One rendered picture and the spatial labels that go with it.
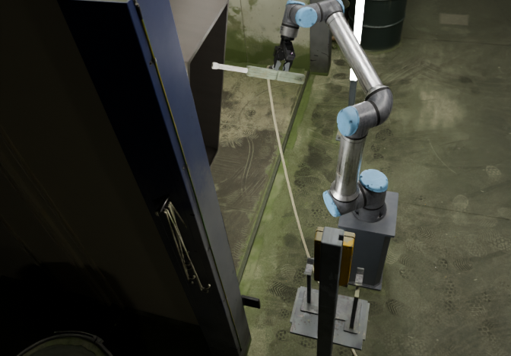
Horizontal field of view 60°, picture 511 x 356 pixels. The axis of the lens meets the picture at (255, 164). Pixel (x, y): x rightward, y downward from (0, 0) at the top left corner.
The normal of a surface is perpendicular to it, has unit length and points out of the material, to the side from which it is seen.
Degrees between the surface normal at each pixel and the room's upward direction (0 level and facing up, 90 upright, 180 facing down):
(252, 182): 0
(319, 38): 90
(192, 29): 12
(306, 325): 0
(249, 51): 90
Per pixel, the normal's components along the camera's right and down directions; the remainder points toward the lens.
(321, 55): -0.28, 0.72
